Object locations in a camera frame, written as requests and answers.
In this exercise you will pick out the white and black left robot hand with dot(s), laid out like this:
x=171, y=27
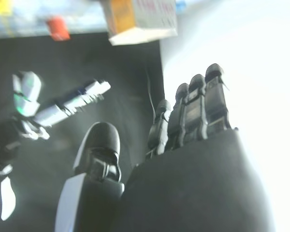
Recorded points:
x=195, y=188

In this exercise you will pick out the pink object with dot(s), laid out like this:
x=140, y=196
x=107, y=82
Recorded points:
x=58, y=27

